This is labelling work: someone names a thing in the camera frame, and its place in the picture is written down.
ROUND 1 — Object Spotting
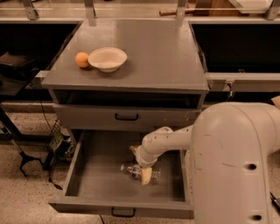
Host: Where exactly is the white bowl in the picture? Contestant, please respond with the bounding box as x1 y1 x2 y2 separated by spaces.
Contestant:
87 47 128 73

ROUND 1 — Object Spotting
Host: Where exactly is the black middle drawer handle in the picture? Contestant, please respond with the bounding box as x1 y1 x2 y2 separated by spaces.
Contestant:
111 207 136 218

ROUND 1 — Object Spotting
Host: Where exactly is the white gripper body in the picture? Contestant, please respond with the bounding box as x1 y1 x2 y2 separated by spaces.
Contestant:
135 145 158 168

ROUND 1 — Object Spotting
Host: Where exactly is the metal frame rail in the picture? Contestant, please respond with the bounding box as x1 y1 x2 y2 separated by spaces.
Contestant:
206 73 280 92

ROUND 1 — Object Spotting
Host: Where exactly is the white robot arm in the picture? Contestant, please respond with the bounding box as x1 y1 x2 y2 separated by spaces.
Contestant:
131 102 280 224

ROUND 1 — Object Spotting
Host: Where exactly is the closed grey top drawer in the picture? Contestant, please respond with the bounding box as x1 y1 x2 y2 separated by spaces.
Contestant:
54 104 200 132

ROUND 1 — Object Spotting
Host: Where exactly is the grey drawer cabinet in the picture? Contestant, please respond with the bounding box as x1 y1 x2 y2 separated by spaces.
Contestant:
43 18 208 142

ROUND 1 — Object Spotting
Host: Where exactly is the wooden rod in background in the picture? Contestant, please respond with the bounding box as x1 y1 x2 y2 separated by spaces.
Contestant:
159 9 195 17

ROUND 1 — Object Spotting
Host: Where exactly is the black stand left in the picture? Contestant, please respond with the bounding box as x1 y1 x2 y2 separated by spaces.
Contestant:
0 52 45 177

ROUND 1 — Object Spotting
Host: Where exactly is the black top drawer handle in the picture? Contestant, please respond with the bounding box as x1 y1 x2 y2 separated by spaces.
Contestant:
115 113 139 121

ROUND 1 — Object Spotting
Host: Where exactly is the open grey middle drawer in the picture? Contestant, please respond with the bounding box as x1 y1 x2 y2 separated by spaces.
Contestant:
49 130 194 219

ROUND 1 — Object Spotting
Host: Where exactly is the green bag on floor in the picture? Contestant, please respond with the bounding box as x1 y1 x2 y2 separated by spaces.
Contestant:
49 132 74 161

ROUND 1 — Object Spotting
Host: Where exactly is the clear plastic water bottle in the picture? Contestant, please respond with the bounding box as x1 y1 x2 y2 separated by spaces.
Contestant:
120 164 161 184

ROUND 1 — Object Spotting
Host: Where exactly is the black drawer handle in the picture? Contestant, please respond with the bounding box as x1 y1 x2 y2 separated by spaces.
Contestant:
115 113 139 121
111 207 136 218

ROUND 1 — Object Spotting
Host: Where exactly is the orange fruit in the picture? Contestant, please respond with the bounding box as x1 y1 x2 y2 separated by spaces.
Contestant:
75 52 88 68

